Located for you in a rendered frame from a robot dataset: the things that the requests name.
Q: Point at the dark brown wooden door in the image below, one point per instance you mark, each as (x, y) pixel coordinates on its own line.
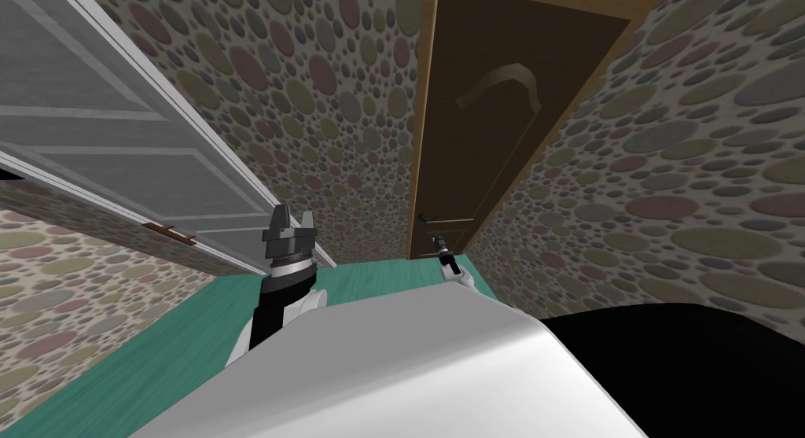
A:
(503, 142)

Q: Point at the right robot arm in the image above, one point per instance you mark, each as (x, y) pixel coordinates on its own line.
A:
(679, 375)

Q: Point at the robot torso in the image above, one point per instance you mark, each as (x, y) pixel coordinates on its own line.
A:
(402, 369)

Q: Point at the white panelled door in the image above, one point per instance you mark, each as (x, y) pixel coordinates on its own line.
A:
(113, 111)

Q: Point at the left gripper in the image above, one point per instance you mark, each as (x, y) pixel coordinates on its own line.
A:
(289, 242)

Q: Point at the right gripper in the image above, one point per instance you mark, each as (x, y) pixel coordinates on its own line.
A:
(439, 244)

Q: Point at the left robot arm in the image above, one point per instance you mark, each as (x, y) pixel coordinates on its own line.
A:
(277, 299)

